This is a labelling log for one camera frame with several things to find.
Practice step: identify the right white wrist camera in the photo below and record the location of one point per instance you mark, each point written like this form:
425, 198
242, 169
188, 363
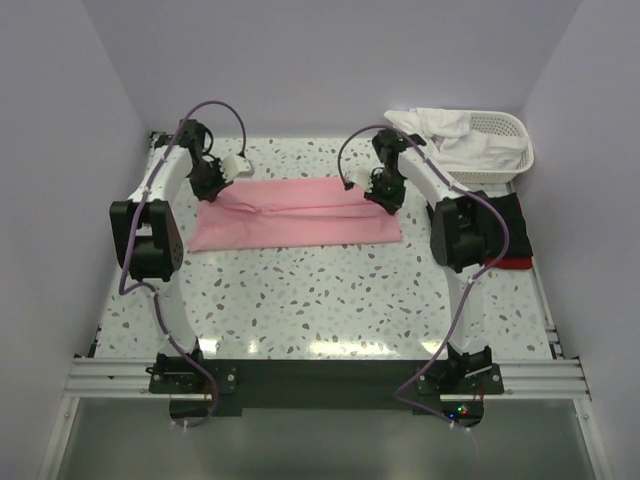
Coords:
362, 178

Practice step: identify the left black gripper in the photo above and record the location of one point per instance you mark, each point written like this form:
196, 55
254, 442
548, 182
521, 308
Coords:
211, 193

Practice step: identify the black folded t shirt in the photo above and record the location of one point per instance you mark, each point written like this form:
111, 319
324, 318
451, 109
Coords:
509, 208

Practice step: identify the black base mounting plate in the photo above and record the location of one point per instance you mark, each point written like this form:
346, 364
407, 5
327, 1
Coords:
334, 385

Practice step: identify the white laundry basket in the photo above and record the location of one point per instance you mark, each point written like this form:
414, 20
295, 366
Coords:
502, 124

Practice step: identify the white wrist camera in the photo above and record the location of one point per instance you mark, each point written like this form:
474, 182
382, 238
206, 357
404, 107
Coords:
236, 166
362, 178

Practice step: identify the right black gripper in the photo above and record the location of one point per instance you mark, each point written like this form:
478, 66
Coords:
392, 204

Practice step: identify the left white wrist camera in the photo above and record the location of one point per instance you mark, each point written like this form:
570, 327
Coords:
236, 166

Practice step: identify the white t shirt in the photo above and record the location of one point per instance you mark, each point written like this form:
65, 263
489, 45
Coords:
455, 144

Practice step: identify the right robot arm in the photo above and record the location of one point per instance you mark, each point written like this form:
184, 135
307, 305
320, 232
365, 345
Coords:
458, 243

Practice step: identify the red folded t shirt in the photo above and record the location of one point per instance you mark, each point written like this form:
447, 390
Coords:
515, 263

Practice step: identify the pink t shirt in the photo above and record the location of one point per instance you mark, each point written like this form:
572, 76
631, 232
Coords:
290, 213

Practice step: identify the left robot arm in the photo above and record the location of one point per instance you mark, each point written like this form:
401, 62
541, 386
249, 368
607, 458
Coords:
150, 252

